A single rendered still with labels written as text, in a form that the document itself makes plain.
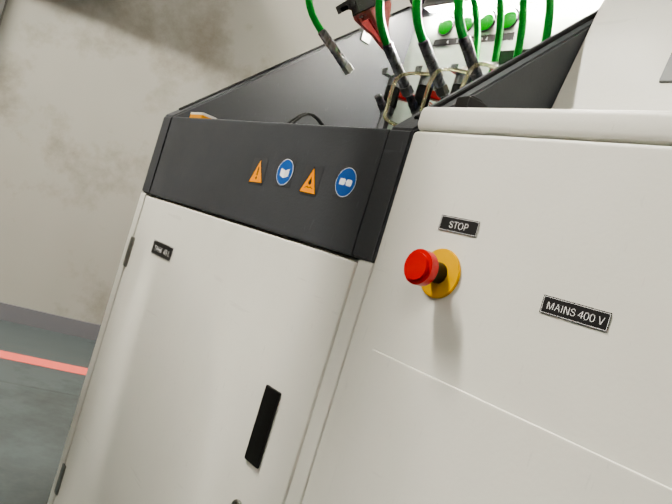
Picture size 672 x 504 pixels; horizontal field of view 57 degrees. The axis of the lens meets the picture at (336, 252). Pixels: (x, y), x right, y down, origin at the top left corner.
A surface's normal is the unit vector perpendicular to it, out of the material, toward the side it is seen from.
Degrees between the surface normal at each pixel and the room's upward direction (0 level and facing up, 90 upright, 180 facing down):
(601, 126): 90
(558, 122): 90
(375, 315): 90
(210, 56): 90
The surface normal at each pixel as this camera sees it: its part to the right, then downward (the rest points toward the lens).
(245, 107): 0.62, 0.19
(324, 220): -0.73, -0.22
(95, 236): 0.29, 0.10
